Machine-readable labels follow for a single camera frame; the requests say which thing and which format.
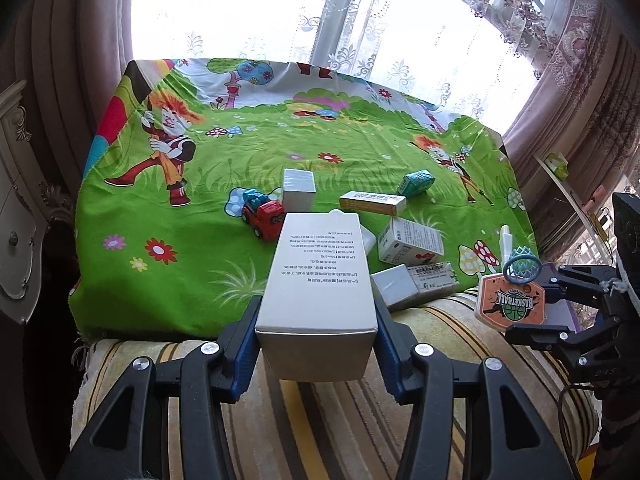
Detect white box red print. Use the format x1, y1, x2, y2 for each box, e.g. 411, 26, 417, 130
377, 217, 446, 266

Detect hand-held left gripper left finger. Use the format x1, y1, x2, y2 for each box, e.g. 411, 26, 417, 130
57, 295, 266, 480

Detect green print medicine box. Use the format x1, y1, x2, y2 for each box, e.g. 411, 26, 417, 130
406, 261, 459, 295

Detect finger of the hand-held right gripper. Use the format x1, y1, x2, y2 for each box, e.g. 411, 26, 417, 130
537, 264, 621, 311
504, 324, 601, 368

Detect black cable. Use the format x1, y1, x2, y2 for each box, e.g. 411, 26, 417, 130
556, 384, 601, 433

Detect pink plastic item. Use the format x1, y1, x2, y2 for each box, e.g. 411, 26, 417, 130
580, 185, 608, 211

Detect teal toothpaste box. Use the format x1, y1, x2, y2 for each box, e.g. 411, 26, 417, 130
397, 169, 435, 197

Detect red toy truck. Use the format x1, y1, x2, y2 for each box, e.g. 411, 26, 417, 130
241, 188, 286, 239

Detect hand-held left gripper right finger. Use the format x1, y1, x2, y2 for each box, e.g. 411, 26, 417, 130
372, 294, 576, 480

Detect long white text box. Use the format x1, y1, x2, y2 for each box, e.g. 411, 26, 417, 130
254, 211, 379, 382

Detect white curved shelf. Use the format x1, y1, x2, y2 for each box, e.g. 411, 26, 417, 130
532, 152, 616, 241

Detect mauve patterned curtain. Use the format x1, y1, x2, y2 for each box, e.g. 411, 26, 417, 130
492, 0, 640, 261
10, 0, 143, 196

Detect basketball hoop toy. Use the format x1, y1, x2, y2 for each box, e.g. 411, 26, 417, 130
476, 255, 546, 332

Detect white lace sheer curtain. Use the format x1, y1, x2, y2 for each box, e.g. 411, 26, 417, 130
185, 0, 506, 126

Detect green cartoon printed bedsheet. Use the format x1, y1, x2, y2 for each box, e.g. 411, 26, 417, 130
70, 57, 541, 341

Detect white carved nightstand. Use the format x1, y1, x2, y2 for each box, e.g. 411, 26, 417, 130
0, 80, 76, 326

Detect green tissue pack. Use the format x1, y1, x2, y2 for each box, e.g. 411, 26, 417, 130
545, 152, 571, 179

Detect silver white box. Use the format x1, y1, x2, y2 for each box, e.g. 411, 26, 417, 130
282, 168, 317, 211
370, 265, 422, 312

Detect yellow white box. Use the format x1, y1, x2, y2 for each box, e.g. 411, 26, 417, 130
339, 190, 407, 216

